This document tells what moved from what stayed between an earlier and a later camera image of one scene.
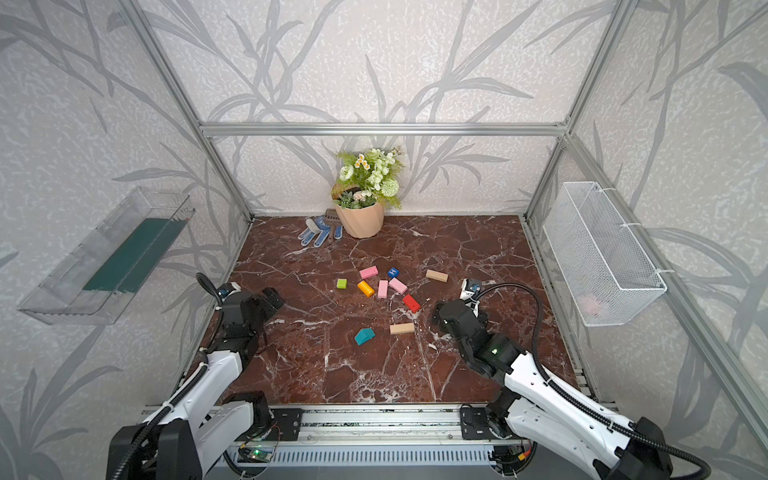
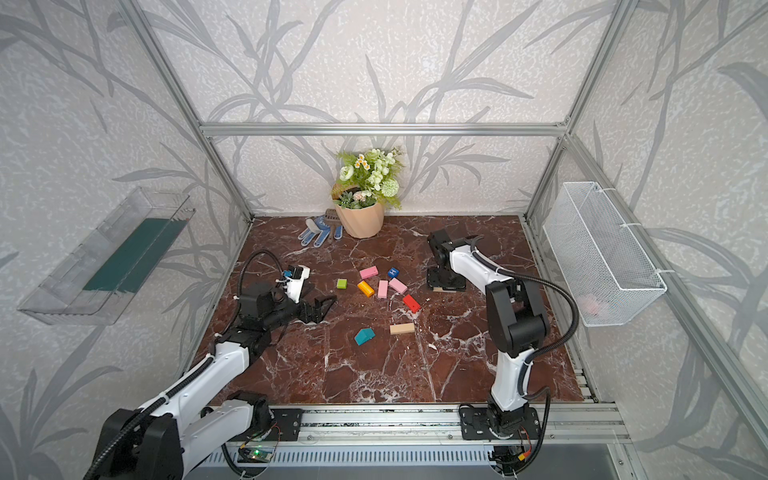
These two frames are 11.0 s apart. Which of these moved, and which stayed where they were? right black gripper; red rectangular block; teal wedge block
Moved: right black gripper
Stayed: red rectangular block; teal wedge block
